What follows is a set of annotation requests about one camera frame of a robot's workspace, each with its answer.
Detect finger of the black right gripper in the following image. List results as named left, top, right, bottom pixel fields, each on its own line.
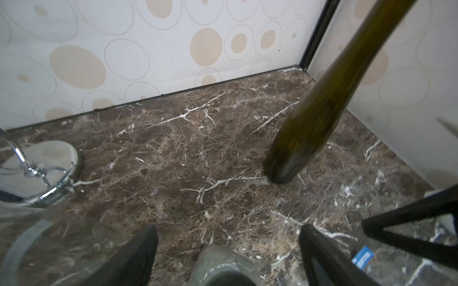
left=361, top=185, right=458, bottom=268

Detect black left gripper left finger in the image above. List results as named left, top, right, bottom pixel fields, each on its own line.
left=81, top=225, right=159, bottom=286

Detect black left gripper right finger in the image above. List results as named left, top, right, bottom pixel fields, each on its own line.
left=298, top=224, right=377, bottom=286

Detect blue peeled label strip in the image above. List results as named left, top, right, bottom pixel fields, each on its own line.
left=351, top=245, right=375, bottom=270

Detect clear bottle black cap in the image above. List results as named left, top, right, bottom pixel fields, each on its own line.
left=188, top=244, right=263, bottom=286

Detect dark green wine bottle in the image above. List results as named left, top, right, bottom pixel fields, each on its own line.
left=263, top=1, right=414, bottom=184

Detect tall clear corked bottle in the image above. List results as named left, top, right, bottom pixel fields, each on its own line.
left=1, top=204, right=130, bottom=286

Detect chrome glass holder stand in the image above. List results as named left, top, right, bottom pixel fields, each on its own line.
left=1, top=129, right=83, bottom=207

